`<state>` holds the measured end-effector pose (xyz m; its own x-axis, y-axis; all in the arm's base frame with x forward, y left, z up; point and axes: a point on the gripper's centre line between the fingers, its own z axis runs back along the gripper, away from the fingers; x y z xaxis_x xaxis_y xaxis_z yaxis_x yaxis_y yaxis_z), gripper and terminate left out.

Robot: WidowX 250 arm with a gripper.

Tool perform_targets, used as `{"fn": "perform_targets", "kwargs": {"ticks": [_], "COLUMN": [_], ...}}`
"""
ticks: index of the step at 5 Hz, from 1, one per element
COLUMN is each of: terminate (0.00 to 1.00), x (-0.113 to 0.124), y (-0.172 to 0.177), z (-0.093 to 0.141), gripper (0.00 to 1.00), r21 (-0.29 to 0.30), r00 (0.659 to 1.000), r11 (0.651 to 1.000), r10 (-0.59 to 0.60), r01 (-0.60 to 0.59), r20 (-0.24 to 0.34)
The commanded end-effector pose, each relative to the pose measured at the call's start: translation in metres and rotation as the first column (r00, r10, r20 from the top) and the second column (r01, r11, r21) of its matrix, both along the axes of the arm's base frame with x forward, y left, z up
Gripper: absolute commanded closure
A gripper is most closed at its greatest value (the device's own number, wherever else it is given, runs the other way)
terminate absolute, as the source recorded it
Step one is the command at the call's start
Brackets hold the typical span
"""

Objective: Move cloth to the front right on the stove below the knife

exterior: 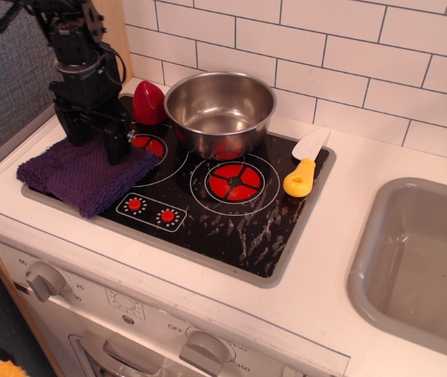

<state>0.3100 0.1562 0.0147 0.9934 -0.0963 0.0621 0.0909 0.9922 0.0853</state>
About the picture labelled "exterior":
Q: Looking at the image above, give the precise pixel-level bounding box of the wooden side post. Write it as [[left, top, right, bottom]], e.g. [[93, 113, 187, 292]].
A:
[[93, 0, 134, 84]]

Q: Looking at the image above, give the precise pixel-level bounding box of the black toy stovetop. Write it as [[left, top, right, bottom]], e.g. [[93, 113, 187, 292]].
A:
[[20, 93, 337, 290]]

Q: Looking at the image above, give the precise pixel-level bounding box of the grey right oven knob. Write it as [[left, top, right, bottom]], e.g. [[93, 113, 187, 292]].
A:
[[179, 331, 230, 376]]

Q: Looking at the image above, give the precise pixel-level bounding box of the red toy pepper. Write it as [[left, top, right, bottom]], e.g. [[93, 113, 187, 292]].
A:
[[133, 80, 167, 126]]

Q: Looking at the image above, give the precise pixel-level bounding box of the grey oven door handle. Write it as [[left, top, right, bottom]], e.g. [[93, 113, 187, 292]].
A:
[[79, 331, 176, 376]]

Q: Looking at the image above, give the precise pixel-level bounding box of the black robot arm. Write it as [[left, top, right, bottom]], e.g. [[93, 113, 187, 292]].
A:
[[23, 1, 131, 165]]

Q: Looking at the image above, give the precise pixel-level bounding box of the purple terry cloth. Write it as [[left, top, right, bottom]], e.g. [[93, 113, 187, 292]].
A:
[[16, 136, 159, 218]]

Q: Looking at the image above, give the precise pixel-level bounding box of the stainless steel pot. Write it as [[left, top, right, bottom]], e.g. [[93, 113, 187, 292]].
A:
[[164, 71, 277, 161]]

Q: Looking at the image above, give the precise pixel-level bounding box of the grey oven knob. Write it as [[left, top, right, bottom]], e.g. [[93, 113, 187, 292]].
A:
[[179, 331, 230, 376], [26, 262, 66, 302]]

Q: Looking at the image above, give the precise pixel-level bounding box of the yellow handled toy knife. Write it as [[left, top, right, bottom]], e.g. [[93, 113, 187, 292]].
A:
[[283, 128, 331, 197]]

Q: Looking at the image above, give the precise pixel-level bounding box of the grey plastic sink basin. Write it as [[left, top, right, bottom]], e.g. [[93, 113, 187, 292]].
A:
[[347, 178, 447, 355]]

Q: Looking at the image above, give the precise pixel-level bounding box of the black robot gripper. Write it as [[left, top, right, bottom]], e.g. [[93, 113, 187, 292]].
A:
[[49, 50, 130, 165]]

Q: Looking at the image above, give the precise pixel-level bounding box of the grey left oven knob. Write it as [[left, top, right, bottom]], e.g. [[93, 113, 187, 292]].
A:
[[26, 262, 66, 302]]

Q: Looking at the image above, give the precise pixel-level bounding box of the yellow orange object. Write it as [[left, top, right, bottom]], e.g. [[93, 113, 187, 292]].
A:
[[0, 361, 27, 377]]

